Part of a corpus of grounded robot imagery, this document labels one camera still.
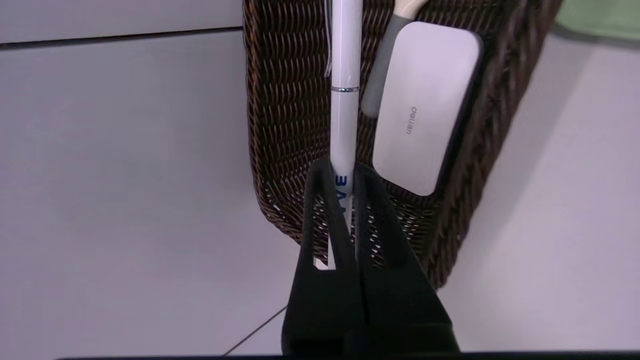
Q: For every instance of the dark brown wicker basket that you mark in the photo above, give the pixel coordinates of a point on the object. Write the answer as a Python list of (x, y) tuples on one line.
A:
[(285, 125)]

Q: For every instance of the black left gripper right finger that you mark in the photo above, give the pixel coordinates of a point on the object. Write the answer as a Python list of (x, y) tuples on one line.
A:
[(400, 300)]

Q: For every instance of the white pen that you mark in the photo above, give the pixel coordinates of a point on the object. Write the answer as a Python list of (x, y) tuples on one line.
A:
[(345, 60)]

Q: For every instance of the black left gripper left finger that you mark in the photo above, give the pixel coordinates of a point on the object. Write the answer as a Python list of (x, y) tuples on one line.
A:
[(320, 300)]

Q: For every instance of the green plastic tray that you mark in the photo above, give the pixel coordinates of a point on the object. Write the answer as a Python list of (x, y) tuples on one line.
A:
[(600, 17)]

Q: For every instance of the white rectangular case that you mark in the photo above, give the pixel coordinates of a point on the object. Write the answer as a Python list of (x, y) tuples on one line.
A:
[(420, 100)]

